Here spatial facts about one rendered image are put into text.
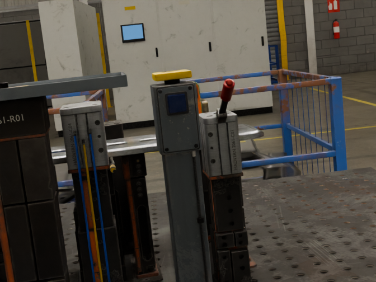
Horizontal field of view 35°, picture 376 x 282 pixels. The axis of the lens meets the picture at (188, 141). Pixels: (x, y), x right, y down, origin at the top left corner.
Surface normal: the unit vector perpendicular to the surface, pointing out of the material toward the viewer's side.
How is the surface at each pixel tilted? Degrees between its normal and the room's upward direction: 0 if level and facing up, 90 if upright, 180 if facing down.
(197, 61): 90
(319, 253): 0
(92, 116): 90
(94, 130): 90
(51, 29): 90
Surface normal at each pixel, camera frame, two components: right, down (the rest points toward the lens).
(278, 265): -0.11, -0.98
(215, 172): 0.15, 0.15
